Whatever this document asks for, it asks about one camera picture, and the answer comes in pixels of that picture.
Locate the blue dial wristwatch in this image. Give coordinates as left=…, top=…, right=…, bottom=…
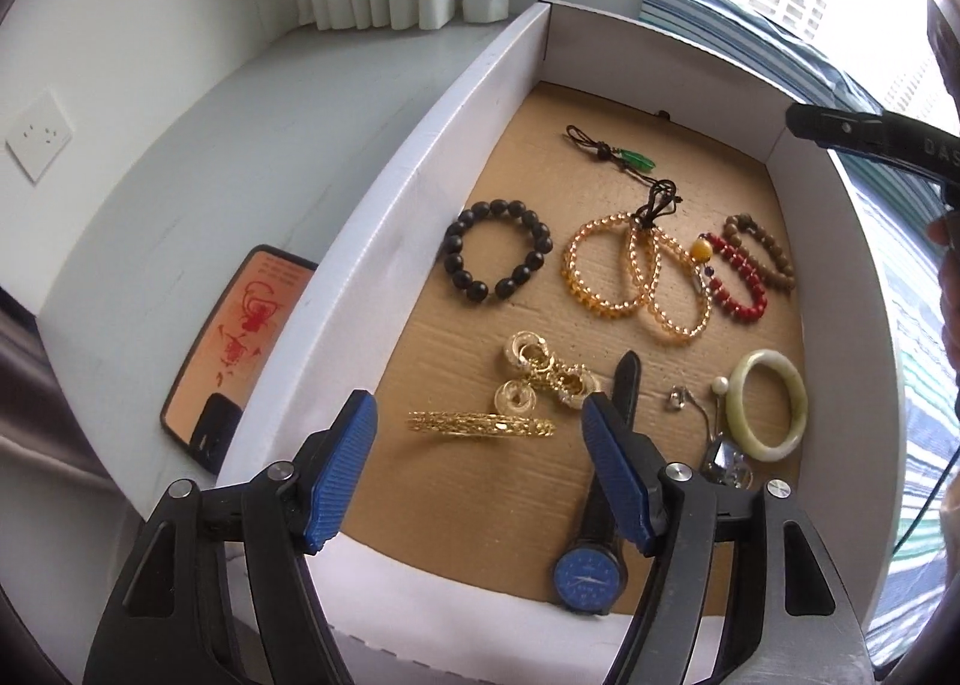
left=551, top=350, right=644, bottom=617

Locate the pearl earring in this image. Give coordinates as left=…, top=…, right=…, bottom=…
left=711, top=376, right=731, bottom=396

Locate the gold mesh bangle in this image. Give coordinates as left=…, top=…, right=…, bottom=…
left=407, top=412, right=556, bottom=438

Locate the brown and red bead bracelet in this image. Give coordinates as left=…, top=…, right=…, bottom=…
left=688, top=209, right=799, bottom=328

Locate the green jade bangle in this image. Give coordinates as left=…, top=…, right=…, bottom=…
left=726, top=348, right=809, bottom=464

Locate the green jade pendant cord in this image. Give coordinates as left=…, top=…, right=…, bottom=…
left=563, top=122, right=659, bottom=175

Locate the amber bead bracelet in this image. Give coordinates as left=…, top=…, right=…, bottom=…
left=561, top=178, right=715, bottom=345

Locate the black bead bracelet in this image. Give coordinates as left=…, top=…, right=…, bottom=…
left=440, top=197, right=555, bottom=305

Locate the person's right hand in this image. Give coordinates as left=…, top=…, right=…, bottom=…
left=926, top=211, right=960, bottom=423

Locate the blue striped bed sheet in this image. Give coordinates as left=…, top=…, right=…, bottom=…
left=640, top=0, right=958, bottom=669

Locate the phone with orange case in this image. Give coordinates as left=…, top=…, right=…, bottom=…
left=160, top=245, right=316, bottom=474

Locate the white cardboard box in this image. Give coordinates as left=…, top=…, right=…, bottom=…
left=221, top=2, right=905, bottom=683

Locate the white wall socket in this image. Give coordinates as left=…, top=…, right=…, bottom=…
left=5, top=91, right=73, bottom=183

